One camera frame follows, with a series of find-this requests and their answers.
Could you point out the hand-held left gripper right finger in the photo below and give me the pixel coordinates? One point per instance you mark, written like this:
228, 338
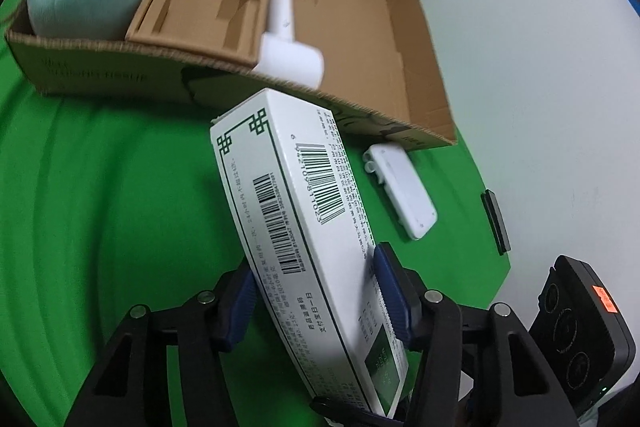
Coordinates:
390, 292

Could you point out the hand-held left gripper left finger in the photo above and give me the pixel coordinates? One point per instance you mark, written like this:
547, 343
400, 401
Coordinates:
235, 312

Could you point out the white carton with barcodes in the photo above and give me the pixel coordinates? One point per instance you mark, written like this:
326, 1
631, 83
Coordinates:
300, 217

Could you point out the white handheld device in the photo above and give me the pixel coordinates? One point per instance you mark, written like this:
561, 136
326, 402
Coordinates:
287, 52

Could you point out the large cardboard box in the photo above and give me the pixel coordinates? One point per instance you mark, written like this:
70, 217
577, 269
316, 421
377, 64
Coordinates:
350, 32

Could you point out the flat white plastic device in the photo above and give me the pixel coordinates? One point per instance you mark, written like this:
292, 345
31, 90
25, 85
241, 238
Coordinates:
400, 187

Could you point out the black rectangular bar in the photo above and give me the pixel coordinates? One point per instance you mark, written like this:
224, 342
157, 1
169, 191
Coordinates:
496, 222

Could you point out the green tablecloth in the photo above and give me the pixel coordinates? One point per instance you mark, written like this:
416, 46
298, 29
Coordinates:
125, 207

